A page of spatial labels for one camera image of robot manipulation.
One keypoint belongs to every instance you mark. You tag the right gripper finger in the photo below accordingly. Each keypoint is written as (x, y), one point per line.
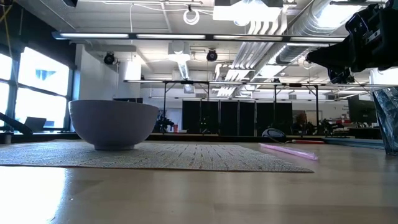
(335, 57)
(337, 76)

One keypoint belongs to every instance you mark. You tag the blue clear drinking glass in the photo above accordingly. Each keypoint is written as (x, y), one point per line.
(388, 121)

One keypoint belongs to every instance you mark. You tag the pink drinking straw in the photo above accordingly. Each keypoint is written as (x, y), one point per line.
(289, 151)

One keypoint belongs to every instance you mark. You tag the background black robot arm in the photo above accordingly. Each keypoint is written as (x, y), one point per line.
(163, 124)

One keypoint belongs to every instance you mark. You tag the black computer monitor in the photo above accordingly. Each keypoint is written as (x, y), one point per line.
(362, 110)

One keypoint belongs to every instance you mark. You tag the person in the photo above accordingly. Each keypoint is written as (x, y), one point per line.
(301, 121)

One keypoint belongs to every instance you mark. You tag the white ceiling pipe bundle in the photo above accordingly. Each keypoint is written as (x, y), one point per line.
(258, 46)

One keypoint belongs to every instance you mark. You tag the black room divider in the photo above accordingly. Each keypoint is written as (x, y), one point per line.
(230, 118)

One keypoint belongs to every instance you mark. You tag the black ceiling spotlight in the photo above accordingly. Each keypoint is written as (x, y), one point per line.
(109, 58)
(212, 55)

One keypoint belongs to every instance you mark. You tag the overhead light bar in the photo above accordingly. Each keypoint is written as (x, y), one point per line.
(171, 36)

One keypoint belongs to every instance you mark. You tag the grey woven placemat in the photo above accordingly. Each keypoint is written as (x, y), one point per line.
(186, 158)

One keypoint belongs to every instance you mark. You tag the lavender bowl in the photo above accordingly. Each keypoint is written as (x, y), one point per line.
(112, 124)

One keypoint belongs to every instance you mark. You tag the large window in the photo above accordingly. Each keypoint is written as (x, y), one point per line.
(40, 71)

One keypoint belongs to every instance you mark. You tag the open laptop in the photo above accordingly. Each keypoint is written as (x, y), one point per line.
(35, 124)

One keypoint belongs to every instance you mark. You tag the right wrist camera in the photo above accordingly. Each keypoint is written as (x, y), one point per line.
(357, 23)

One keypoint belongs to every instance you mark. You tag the black metal workstation frame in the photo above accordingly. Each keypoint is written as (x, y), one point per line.
(316, 105)
(164, 105)

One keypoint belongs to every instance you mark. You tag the silver ventilation duct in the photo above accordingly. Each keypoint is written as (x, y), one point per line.
(311, 21)

